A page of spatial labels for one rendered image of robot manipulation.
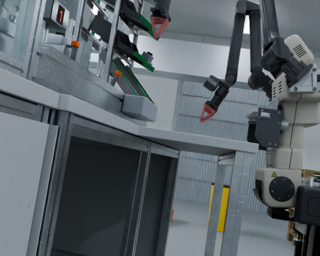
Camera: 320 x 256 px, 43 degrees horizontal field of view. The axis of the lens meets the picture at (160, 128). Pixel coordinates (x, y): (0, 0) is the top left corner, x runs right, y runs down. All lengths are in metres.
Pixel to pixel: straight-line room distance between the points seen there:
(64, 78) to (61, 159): 0.20
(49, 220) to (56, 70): 0.31
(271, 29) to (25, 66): 1.21
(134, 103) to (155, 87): 7.74
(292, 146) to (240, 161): 0.59
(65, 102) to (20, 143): 0.13
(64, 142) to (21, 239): 0.19
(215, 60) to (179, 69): 0.65
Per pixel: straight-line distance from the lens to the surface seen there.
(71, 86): 0.96
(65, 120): 0.79
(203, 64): 7.24
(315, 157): 9.23
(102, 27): 1.89
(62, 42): 1.26
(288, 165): 1.76
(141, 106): 1.31
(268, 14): 1.78
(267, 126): 1.73
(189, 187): 8.82
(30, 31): 0.72
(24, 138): 0.69
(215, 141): 1.23
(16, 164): 0.68
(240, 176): 1.26
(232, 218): 1.26
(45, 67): 0.85
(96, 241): 2.36
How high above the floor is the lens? 0.77
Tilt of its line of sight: 4 degrees up
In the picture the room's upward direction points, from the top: 9 degrees clockwise
